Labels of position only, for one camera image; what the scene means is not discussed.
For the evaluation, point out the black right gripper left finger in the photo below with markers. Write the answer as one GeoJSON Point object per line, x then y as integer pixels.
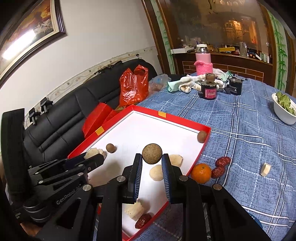
{"type": "Point", "coordinates": [123, 189]}

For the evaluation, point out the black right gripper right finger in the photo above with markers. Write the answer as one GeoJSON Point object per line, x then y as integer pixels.
{"type": "Point", "coordinates": [209, 212]}

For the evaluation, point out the red jujube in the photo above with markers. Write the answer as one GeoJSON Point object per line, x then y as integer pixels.
{"type": "Point", "coordinates": [143, 220]}
{"type": "Point", "coordinates": [217, 172]}
{"type": "Point", "coordinates": [223, 161]}

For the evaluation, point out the orange mandarin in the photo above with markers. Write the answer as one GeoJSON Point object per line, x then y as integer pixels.
{"type": "Point", "coordinates": [201, 173]}

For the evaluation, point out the brown longan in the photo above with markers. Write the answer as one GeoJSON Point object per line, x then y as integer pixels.
{"type": "Point", "coordinates": [152, 153]}
{"type": "Point", "coordinates": [110, 148]}
{"type": "Point", "coordinates": [202, 136]}

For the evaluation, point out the white yam piece small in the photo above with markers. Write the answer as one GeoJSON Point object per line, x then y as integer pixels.
{"type": "Point", "coordinates": [93, 151]}

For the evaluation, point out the red gift box tray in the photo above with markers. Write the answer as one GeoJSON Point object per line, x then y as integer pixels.
{"type": "Point", "coordinates": [130, 131]}

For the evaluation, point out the black leather sofa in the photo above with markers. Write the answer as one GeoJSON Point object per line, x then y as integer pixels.
{"type": "Point", "coordinates": [59, 131]}

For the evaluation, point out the blue plaid tablecloth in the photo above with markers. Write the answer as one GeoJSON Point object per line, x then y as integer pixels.
{"type": "Point", "coordinates": [246, 129]}

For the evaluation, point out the red box lid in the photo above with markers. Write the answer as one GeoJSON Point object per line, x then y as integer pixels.
{"type": "Point", "coordinates": [101, 114]}

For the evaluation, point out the red plastic bag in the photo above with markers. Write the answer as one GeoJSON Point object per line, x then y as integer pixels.
{"type": "Point", "coordinates": [134, 86]}

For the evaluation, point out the clear plastic bag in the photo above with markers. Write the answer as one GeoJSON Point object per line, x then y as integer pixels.
{"type": "Point", "coordinates": [158, 83]}

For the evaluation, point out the white green cloth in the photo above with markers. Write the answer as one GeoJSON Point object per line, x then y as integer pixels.
{"type": "Point", "coordinates": [189, 82]}

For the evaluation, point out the white bowl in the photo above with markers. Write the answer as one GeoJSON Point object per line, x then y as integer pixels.
{"type": "Point", "coordinates": [282, 113]}

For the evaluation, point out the dark jar with pink label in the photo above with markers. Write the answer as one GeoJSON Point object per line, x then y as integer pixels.
{"type": "Point", "coordinates": [208, 87]}

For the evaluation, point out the black small box device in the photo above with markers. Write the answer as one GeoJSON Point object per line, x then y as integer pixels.
{"type": "Point", "coordinates": [233, 86]}

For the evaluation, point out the green leaves in bowl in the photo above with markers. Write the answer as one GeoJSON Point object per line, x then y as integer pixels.
{"type": "Point", "coordinates": [284, 101]}

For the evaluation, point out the pink thermos bottle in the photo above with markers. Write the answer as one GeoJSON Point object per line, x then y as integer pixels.
{"type": "Point", "coordinates": [203, 62]}

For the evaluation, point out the wooden sideboard cabinet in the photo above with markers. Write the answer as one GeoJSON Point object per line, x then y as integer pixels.
{"type": "Point", "coordinates": [242, 66]}

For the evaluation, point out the glass pitcher on cabinet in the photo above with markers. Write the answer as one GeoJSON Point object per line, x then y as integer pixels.
{"type": "Point", "coordinates": [243, 49]}

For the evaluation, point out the framed painting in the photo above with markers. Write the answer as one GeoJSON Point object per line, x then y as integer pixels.
{"type": "Point", "coordinates": [38, 24]}

